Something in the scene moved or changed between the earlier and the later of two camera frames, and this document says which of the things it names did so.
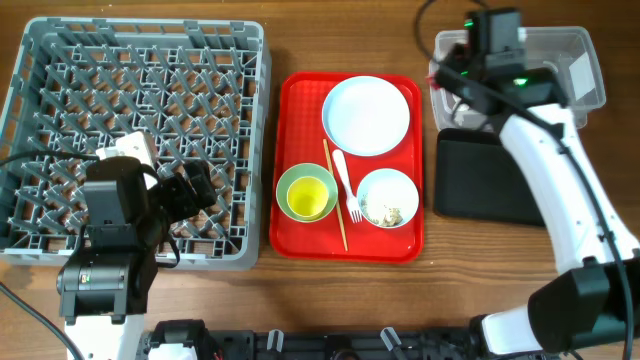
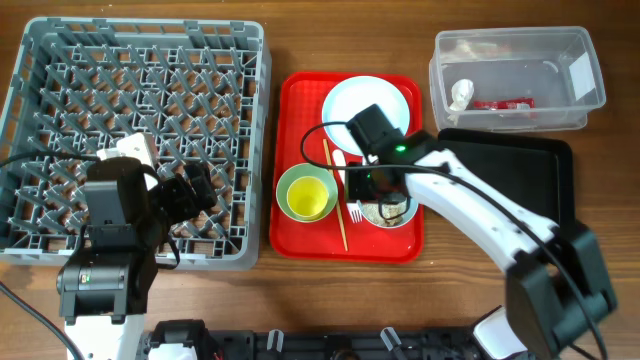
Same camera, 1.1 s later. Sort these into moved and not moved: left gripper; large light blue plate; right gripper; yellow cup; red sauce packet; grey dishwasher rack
Moved: red sauce packet; right gripper
Not moved: large light blue plate; grey dishwasher rack; yellow cup; left gripper
